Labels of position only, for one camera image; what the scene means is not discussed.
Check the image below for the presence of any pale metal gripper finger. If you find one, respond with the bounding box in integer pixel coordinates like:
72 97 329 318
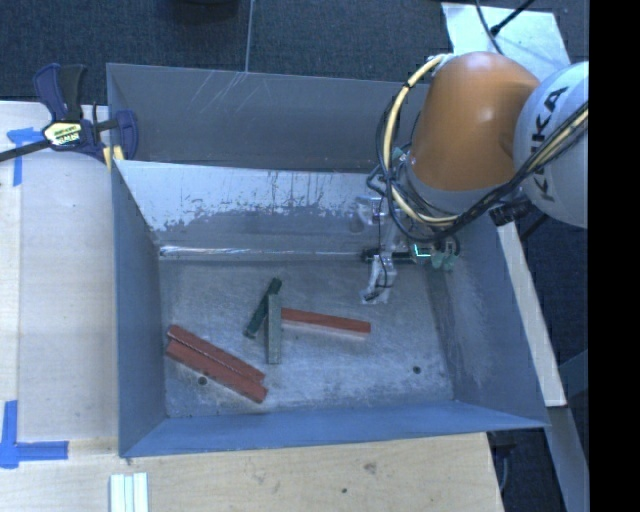
360 256 385 305
382 256 400 302

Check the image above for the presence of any red-brown flat block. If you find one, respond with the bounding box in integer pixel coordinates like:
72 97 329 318
280 307 373 343
164 340 269 405
166 324 267 384

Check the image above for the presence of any grey-green flat block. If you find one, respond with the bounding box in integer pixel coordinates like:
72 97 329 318
264 293 284 366

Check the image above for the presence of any grey metal bin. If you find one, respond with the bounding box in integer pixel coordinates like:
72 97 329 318
105 62 552 459

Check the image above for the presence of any dark green flat block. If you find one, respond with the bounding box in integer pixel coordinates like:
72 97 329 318
243 277 284 340

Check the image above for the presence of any black cylinder on white bracket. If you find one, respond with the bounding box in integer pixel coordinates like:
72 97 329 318
489 200 533 227

